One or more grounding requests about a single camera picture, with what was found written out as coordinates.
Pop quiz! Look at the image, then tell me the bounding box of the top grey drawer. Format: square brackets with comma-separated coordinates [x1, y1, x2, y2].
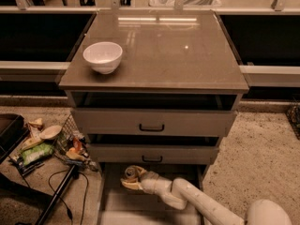
[67, 91, 241, 137]

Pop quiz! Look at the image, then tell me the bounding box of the green snack bag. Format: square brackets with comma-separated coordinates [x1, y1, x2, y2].
[21, 142, 53, 166]

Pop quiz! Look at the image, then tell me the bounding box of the grey drawer cabinet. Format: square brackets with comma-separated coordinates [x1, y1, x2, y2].
[57, 9, 250, 225]

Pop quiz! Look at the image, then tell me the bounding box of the wire basket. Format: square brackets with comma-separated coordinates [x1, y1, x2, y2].
[54, 115, 98, 172]
[286, 103, 300, 140]

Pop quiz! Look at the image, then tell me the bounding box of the black cable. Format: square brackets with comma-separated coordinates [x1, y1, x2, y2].
[47, 168, 90, 225]

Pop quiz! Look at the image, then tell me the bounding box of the black tripod leg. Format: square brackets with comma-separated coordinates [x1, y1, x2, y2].
[35, 165, 79, 225]

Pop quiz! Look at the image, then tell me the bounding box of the wire basket right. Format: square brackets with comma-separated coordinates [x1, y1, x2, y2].
[286, 103, 300, 140]

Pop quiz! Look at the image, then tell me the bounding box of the black bin left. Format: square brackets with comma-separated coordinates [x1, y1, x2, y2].
[0, 113, 29, 163]

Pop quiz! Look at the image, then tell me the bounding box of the white ceramic bowl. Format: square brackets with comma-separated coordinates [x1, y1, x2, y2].
[82, 42, 123, 74]

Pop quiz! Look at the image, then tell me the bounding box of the middle grey drawer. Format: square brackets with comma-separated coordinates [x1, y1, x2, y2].
[87, 134, 220, 164]

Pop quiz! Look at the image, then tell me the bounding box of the wire basket left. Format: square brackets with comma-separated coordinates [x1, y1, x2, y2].
[54, 115, 98, 172]

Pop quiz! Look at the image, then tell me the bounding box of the orange soda can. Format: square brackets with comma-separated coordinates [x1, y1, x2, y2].
[125, 165, 143, 182]

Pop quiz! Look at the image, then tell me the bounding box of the bottom grey drawer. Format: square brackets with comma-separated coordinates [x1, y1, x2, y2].
[97, 163, 204, 225]

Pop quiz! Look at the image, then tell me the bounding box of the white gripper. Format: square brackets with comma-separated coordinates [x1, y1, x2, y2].
[121, 165, 173, 198]

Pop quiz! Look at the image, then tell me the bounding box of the white plate on floor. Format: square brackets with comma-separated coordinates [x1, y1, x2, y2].
[39, 125, 62, 140]

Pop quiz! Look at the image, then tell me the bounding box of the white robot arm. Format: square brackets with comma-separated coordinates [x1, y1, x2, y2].
[120, 165, 292, 225]

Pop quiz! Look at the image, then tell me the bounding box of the grey drawer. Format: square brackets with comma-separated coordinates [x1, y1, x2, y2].
[97, 163, 204, 225]
[87, 134, 220, 164]
[67, 91, 241, 137]

